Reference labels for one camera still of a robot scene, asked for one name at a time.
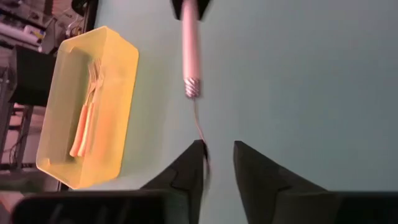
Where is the yellow translucent plastic bin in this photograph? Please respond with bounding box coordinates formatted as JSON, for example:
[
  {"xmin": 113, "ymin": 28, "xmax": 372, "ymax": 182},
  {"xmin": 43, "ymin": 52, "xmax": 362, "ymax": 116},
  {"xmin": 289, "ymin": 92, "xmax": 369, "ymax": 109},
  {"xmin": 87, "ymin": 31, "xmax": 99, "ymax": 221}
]
[{"xmin": 35, "ymin": 26, "xmax": 140, "ymax": 190}]

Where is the white handled fork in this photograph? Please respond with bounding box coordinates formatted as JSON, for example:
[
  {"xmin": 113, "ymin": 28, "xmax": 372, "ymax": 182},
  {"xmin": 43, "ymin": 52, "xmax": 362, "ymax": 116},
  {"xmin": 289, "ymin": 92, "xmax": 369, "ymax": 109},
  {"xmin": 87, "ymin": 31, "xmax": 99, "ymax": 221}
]
[{"xmin": 181, "ymin": 0, "xmax": 212, "ymax": 177}]

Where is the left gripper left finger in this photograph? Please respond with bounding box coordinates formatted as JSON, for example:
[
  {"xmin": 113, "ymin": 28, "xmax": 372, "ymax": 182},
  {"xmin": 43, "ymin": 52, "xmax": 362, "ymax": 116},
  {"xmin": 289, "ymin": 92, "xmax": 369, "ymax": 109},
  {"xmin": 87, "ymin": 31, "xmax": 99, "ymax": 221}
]
[{"xmin": 11, "ymin": 139, "xmax": 209, "ymax": 224}]

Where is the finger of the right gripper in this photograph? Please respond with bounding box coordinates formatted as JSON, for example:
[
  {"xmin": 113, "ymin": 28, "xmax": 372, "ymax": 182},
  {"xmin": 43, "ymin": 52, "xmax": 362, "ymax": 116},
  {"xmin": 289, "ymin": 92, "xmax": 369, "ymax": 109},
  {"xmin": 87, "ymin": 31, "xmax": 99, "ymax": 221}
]
[
  {"xmin": 198, "ymin": 0, "xmax": 213, "ymax": 21},
  {"xmin": 170, "ymin": 0, "xmax": 183, "ymax": 21}
]

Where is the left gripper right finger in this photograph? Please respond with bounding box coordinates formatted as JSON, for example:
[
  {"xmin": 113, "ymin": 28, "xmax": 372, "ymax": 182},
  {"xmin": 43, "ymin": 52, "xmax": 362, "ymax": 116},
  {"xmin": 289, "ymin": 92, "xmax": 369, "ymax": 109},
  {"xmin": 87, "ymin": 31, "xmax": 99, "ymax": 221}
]
[{"xmin": 233, "ymin": 140, "xmax": 398, "ymax": 224}]

